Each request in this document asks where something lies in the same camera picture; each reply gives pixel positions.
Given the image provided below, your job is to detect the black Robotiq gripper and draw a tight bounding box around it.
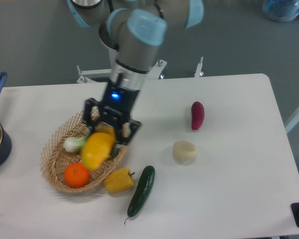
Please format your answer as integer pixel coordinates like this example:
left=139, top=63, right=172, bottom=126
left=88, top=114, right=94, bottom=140
left=83, top=80, right=142, bottom=148

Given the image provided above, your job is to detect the yellow mango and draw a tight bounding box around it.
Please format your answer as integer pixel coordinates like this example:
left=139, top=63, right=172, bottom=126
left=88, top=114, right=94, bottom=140
left=80, top=127, right=116, bottom=170

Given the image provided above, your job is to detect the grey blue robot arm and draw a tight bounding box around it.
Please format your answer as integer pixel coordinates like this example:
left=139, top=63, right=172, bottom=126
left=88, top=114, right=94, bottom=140
left=67, top=0, right=204, bottom=148

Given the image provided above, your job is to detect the woven wicker basket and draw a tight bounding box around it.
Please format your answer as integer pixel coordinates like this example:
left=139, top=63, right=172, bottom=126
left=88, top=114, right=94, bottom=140
left=40, top=112, right=128, bottom=193

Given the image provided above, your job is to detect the green bok choy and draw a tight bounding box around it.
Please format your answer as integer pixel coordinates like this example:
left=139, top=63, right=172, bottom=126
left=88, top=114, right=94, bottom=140
left=63, top=136, right=120, bottom=159

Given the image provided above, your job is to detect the yellow bell pepper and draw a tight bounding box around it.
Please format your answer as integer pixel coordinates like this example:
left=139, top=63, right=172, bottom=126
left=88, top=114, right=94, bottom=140
left=104, top=168, right=135, bottom=194

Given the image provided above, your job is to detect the orange tangerine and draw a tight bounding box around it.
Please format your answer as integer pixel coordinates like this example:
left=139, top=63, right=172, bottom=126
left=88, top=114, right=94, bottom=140
left=64, top=163, right=90, bottom=188

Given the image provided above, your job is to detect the dark green cucumber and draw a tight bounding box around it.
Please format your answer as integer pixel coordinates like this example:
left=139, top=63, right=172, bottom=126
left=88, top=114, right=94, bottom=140
left=124, top=165, right=155, bottom=224

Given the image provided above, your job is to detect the beige round bun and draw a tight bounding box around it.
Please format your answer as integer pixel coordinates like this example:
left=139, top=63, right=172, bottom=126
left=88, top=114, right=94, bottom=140
left=172, top=140, right=197, bottom=165

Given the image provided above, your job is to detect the purple sweet potato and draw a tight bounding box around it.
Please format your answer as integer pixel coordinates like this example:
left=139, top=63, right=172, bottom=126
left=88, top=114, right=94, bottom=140
left=191, top=101, right=205, bottom=130

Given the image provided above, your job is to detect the blue plastic bag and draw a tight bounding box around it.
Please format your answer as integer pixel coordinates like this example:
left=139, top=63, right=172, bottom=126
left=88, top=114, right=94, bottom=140
left=262, top=0, right=299, bottom=23

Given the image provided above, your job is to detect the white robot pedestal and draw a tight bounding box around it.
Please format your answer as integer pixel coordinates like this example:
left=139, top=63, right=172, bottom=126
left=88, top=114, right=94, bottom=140
left=108, top=47, right=149, bottom=82

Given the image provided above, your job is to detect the white metal base frame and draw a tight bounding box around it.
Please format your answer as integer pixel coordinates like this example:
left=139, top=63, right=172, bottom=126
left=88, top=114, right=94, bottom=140
left=77, top=56, right=204, bottom=83

